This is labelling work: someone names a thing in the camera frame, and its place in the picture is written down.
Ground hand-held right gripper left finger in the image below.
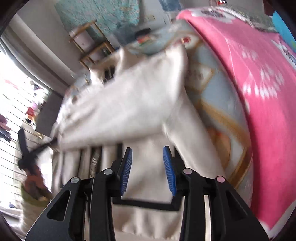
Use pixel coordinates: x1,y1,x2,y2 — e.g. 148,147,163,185
25,147,133,241

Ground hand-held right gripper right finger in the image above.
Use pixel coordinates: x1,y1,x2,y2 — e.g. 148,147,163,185
162,146,270,241

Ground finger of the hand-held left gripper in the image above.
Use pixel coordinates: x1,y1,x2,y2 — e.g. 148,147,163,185
28,138,59,161
18,128,30,161

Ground large cream garment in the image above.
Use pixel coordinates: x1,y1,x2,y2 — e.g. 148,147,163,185
21,46,228,241

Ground person's left forearm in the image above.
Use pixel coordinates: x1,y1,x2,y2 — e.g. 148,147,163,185
21,170,53,205

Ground window railing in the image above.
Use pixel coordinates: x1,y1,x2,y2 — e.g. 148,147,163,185
0,93,53,209

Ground dark grey cabinet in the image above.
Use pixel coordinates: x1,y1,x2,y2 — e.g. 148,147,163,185
35,88,64,139

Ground grey curtain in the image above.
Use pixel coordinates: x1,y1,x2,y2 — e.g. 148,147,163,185
0,14,79,98

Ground fruit print tablecloth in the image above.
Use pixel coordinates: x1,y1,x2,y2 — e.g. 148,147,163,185
62,21,253,193

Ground pink floral blanket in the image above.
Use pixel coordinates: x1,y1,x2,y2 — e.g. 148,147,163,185
177,7,296,237

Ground wooden chair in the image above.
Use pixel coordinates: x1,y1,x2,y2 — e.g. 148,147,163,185
69,20,115,69

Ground black rice cooker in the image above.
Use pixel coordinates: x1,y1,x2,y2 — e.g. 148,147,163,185
135,28,152,41

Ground silver sequin cushion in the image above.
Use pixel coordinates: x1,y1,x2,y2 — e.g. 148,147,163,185
236,14,278,33

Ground blue polka dot pillow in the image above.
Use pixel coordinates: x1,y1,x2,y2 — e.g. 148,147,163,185
273,11,296,43

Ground teal floral wall cloth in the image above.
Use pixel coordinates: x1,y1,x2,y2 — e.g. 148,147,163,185
54,0,142,35

